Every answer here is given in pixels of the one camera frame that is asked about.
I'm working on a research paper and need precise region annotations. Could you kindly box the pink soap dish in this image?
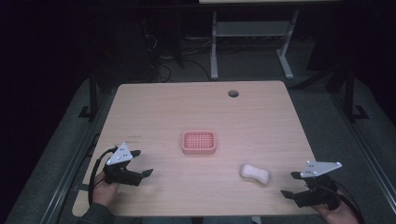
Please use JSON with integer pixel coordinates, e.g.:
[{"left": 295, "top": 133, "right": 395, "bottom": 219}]
[{"left": 180, "top": 130, "right": 218, "bottom": 156}]

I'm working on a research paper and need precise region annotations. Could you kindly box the white metal desk frame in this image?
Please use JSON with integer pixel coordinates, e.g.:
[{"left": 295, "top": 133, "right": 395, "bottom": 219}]
[{"left": 209, "top": 8, "right": 300, "bottom": 81}]

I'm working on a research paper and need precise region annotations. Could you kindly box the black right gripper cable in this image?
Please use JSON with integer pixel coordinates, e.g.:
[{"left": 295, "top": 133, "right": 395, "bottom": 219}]
[{"left": 317, "top": 179, "right": 367, "bottom": 224}]

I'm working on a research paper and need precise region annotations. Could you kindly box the person's left hand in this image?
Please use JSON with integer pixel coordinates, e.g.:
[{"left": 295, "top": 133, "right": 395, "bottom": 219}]
[{"left": 92, "top": 171, "right": 121, "bottom": 208}]

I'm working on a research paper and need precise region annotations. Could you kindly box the bundle of floor cables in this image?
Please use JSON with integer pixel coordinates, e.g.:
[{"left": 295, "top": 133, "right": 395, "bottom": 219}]
[{"left": 141, "top": 18, "right": 213, "bottom": 84}]

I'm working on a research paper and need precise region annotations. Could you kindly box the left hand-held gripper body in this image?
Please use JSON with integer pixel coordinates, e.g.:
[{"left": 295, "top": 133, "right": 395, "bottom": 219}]
[{"left": 102, "top": 142, "right": 141, "bottom": 188}]

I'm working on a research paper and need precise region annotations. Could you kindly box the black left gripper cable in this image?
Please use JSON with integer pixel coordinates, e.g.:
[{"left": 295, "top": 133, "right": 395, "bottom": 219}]
[{"left": 87, "top": 147, "right": 120, "bottom": 207}]

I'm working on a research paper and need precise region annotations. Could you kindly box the white soap bar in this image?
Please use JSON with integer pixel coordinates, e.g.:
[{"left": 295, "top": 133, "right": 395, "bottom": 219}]
[{"left": 239, "top": 162, "right": 272, "bottom": 186}]

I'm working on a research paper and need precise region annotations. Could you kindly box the black metal stand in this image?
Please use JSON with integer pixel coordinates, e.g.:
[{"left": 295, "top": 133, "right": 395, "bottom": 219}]
[
  {"left": 343, "top": 65, "right": 370, "bottom": 121},
  {"left": 78, "top": 68, "right": 101, "bottom": 121}
]

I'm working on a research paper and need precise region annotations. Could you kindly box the grey metal rail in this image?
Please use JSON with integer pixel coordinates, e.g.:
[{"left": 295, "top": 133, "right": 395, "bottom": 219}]
[
  {"left": 39, "top": 90, "right": 114, "bottom": 224},
  {"left": 329, "top": 92, "right": 396, "bottom": 204}
]

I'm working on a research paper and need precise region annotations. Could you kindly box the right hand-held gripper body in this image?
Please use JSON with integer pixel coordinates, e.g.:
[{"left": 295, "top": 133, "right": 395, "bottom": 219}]
[{"left": 293, "top": 160, "right": 343, "bottom": 210}]

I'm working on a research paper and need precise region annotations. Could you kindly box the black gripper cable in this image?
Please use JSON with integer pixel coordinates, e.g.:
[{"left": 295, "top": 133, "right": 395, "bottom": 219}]
[
  {"left": 317, "top": 179, "right": 367, "bottom": 224},
  {"left": 87, "top": 147, "right": 120, "bottom": 207}
]

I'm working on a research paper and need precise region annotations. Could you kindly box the person's right hand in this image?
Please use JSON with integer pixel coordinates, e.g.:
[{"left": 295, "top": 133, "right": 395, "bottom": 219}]
[{"left": 310, "top": 189, "right": 360, "bottom": 224}]

